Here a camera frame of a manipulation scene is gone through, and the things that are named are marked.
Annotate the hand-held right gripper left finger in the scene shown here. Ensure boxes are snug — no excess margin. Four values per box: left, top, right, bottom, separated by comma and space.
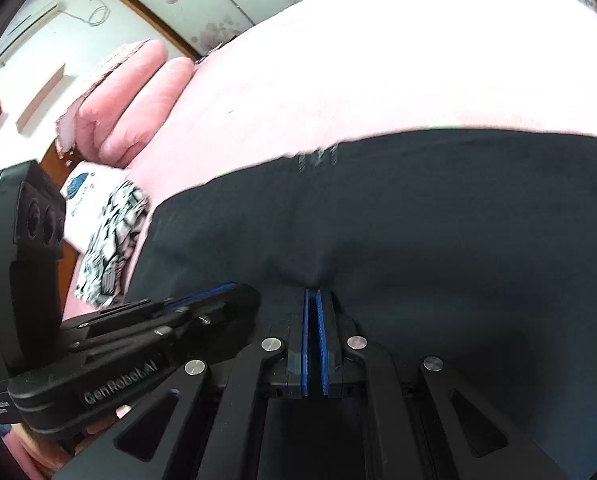
53, 287, 312, 480

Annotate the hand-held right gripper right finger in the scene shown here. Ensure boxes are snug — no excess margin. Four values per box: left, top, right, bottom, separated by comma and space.
316, 287, 572, 480

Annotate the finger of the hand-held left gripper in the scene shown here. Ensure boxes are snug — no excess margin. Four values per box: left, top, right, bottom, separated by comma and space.
61, 282, 239, 333
78, 285, 263, 366

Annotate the green and black hooded jacket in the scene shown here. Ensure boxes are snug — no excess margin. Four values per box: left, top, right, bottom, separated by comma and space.
126, 127, 597, 480

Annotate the white printed pillow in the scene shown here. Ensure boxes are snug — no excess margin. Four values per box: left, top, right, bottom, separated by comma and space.
60, 160, 130, 257

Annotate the black and white patterned cloth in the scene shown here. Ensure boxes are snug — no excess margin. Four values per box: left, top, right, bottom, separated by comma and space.
72, 180, 152, 307

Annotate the dark wooden headboard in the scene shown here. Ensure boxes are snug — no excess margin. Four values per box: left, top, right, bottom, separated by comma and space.
39, 136, 82, 188

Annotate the pink pillow with lace edge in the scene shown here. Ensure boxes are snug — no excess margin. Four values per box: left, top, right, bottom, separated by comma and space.
54, 39, 168, 158

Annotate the plain pink pillow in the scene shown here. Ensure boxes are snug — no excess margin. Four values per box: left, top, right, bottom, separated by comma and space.
98, 56, 198, 170

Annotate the white air conditioner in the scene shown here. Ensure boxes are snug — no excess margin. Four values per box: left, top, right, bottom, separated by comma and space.
0, 0, 68, 87

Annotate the pink bed sheet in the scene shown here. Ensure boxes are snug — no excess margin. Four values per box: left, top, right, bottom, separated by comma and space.
0, 0, 597, 480

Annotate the beige wall frame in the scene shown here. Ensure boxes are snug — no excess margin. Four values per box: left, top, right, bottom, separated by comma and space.
16, 62, 67, 134

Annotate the white wall cable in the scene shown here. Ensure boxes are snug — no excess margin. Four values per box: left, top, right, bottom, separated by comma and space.
61, 0, 110, 26

